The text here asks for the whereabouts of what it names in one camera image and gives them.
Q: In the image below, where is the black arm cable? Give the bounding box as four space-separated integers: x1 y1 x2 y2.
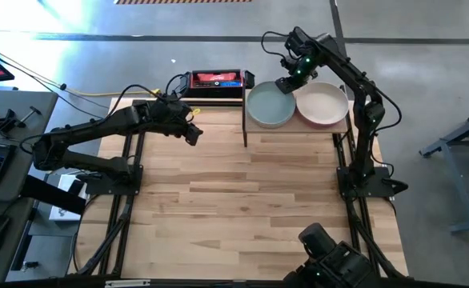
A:
108 73 190 119
260 30 295 61

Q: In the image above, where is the black clamp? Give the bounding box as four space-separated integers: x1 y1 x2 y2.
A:
0 106 42 135

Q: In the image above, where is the black floor cable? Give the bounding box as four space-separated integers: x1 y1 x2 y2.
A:
0 39 118 121

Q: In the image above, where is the black panel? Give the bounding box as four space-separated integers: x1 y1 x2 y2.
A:
20 175 86 215

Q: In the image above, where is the red and black box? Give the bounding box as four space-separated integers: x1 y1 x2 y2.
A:
178 69 256 99

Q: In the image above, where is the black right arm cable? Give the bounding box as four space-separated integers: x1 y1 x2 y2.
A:
260 30 295 61

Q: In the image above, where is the teal plate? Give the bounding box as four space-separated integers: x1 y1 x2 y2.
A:
246 81 297 130

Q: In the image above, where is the blue grey metal stand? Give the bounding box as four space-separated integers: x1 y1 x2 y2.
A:
418 104 469 235

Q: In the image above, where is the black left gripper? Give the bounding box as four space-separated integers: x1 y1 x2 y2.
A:
132 98 204 147

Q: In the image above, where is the silver bracket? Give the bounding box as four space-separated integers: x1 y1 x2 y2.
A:
105 279 150 288

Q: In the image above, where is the grey desk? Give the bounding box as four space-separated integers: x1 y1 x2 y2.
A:
0 88 59 285

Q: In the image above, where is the black dish rack frame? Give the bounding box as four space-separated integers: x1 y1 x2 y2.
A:
241 84 350 148

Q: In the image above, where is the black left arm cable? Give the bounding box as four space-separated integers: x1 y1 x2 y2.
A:
108 73 190 119

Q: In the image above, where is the yellow cable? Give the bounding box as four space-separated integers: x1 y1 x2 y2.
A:
64 87 162 98

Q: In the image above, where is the white box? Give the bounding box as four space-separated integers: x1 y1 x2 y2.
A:
49 174 87 222

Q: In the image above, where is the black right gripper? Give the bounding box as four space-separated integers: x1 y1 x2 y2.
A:
274 50 320 96

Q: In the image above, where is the light peach plate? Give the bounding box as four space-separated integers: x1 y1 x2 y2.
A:
295 82 350 127

